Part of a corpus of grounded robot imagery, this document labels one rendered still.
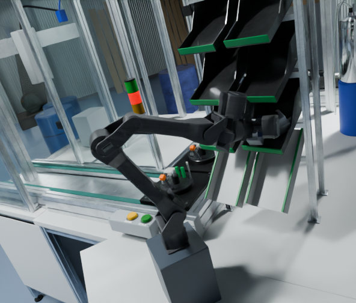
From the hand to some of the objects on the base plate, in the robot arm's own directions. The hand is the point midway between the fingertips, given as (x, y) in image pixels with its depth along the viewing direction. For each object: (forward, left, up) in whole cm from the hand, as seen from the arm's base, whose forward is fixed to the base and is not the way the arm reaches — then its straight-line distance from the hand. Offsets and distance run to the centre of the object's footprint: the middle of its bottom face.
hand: (252, 125), depth 94 cm
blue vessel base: (+82, +38, -42) cm, 100 cm away
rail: (-46, +49, -42) cm, 80 cm away
